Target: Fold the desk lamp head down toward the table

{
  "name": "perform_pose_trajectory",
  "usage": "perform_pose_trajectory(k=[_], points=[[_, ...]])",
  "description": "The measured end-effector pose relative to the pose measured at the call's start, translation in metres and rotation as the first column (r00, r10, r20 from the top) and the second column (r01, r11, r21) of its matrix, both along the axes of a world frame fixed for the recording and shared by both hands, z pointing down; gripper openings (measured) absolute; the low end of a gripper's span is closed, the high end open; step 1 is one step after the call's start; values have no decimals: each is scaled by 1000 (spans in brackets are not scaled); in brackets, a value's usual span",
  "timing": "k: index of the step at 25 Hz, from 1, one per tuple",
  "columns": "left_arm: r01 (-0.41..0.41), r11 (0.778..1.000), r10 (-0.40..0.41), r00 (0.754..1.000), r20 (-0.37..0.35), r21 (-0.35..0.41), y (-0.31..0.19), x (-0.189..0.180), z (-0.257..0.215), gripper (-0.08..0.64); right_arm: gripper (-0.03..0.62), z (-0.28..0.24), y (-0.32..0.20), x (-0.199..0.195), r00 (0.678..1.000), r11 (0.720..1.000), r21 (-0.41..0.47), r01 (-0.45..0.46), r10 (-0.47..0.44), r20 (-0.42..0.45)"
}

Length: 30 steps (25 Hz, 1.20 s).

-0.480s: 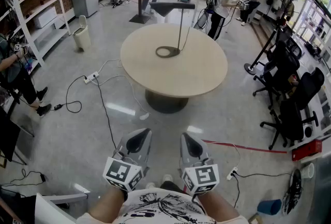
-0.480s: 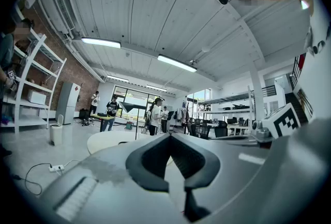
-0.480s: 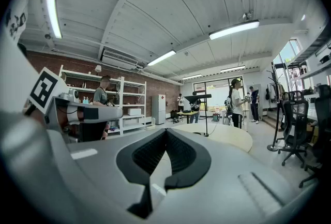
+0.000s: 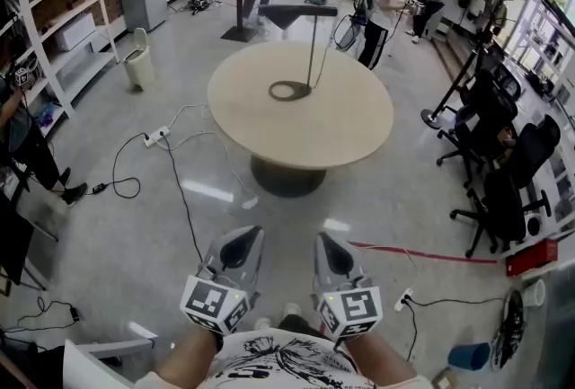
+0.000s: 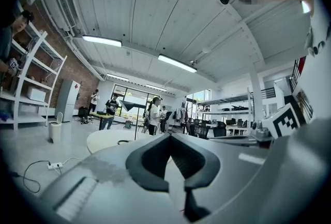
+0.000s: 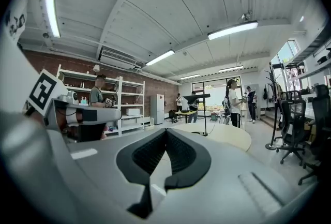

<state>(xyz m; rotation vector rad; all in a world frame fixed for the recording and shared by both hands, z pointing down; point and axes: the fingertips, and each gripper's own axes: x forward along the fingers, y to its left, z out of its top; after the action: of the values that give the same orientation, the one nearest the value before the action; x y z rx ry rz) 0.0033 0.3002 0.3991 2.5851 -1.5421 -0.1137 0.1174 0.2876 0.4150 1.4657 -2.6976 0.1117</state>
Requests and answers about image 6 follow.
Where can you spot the black desk lamp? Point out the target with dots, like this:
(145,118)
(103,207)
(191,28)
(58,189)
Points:
(194,97)

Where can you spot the black-framed glass doors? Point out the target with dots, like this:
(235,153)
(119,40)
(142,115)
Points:
(214,88)

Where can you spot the grey wall shelf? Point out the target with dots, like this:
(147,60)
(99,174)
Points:
(310,47)

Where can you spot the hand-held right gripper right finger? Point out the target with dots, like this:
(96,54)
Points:
(219,181)

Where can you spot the grey refrigerator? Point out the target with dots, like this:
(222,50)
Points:
(157,109)

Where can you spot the person's left hand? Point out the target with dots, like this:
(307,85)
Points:
(69,135)

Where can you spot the white box appliance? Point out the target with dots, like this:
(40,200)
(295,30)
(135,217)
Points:
(133,112)

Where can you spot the white metal shelving unit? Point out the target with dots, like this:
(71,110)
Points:
(120,88)

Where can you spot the small white lampshade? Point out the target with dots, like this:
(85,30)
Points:
(96,69)

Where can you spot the ceiling security camera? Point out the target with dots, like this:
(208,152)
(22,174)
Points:
(247,16)

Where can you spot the green wheeled machine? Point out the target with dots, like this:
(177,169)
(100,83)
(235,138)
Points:
(213,117)

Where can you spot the black coat rack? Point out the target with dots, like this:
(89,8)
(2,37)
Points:
(270,146)

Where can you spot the wooden pedestal table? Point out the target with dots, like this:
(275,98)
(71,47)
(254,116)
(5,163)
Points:
(186,113)

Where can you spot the long ceiling light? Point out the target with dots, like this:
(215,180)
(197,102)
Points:
(232,29)
(160,57)
(53,16)
(231,68)
(190,77)

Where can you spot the person's white printed shirt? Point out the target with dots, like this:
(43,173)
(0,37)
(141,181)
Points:
(15,62)

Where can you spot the white air conditioner unit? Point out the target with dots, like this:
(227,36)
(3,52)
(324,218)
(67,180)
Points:
(116,58)

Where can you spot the black bag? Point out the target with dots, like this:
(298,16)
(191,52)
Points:
(173,114)

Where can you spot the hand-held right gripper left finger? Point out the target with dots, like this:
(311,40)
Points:
(103,168)

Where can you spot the black office chair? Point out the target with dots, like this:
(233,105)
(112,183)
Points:
(292,119)
(322,114)

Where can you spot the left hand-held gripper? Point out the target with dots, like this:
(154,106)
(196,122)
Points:
(42,91)

